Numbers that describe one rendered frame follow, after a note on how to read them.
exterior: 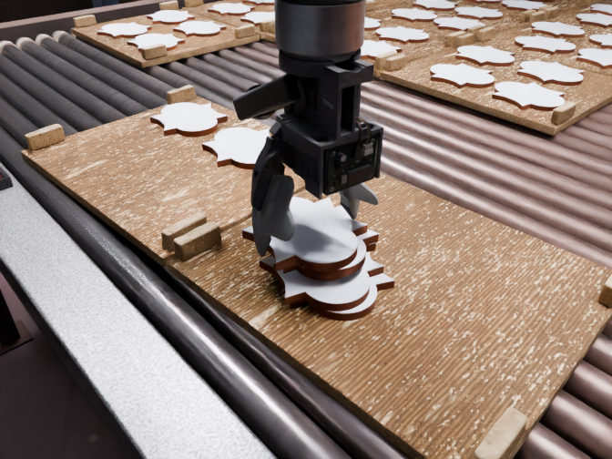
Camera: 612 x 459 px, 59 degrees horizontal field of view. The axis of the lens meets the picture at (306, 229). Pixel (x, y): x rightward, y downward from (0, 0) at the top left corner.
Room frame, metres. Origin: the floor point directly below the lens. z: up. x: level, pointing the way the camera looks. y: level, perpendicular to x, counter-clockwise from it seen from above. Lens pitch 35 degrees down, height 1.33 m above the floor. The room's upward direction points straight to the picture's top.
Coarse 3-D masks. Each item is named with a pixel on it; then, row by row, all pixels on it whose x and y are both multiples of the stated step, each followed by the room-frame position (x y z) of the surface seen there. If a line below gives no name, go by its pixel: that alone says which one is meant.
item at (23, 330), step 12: (0, 300) 1.26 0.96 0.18; (0, 312) 1.25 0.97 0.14; (0, 324) 1.24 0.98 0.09; (12, 324) 1.26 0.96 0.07; (24, 324) 1.33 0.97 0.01; (0, 336) 1.23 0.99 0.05; (12, 336) 1.26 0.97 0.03; (24, 336) 1.27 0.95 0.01; (0, 348) 1.22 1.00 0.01; (12, 348) 1.22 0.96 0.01
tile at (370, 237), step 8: (336, 208) 0.54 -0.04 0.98; (368, 232) 0.49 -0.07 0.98; (376, 232) 0.49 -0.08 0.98; (360, 240) 0.47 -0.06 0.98; (368, 240) 0.48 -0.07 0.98; (376, 240) 0.49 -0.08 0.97; (360, 248) 0.46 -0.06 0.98; (360, 256) 0.45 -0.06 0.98; (296, 264) 0.44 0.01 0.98; (352, 264) 0.43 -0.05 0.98; (360, 264) 0.44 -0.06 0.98; (312, 272) 0.43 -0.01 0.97; (320, 272) 0.43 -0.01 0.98; (328, 272) 0.43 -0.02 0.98; (336, 272) 0.43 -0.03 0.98; (344, 272) 0.43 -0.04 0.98; (352, 272) 0.43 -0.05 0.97
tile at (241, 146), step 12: (228, 132) 0.83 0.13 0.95; (240, 132) 0.83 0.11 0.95; (252, 132) 0.83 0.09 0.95; (264, 132) 0.83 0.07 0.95; (204, 144) 0.79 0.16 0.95; (216, 144) 0.79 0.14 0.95; (228, 144) 0.79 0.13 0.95; (240, 144) 0.79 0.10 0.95; (252, 144) 0.79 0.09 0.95; (264, 144) 0.79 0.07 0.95; (216, 156) 0.76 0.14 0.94; (228, 156) 0.75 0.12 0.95; (240, 156) 0.75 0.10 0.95; (252, 156) 0.75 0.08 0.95; (252, 168) 0.72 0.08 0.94
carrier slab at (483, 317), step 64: (384, 192) 0.66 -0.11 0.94; (256, 256) 0.51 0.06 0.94; (384, 256) 0.51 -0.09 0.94; (448, 256) 0.51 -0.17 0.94; (512, 256) 0.51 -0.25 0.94; (576, 256) 0.51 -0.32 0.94; (256, 320) 0.40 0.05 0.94; (320, 320) 0.40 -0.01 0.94; (384, 320) 0.40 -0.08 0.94; (448, 320) 0.40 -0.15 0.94; (512, 320) 0.40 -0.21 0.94; (576, 320) 0.40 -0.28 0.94; (320, 384) 0.33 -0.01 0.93; (384, 384) 0.32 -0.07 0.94; (448, 384) 0.32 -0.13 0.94; (512, 384) 0.32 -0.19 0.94; (448, 448) 0.25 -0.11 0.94
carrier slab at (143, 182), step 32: (96, 128) 0.87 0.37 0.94; (128, 128) 0.87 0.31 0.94; (160, 128) 0.87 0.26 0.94; (224, 128) 0.88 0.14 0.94; (256, 128) 0.88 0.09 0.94; (32, 160) 0.76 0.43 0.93; (64, 160) 0.75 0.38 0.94; (96, 160) 0.75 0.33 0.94; (128, 160) 0.75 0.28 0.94; (160, 160) 0.75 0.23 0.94; (192, 160) 0.75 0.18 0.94; (96, 192) 0.66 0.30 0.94; (128, 192) 0.66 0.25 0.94; (160, 192) 0.66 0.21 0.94; (192, 192) 0.66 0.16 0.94; (224, 192) 0.66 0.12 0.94; (128, 224) 0.58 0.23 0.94; (160, 224) 0.58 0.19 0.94; (224, 224) 0.58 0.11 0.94; (160, 256) 0.51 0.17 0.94
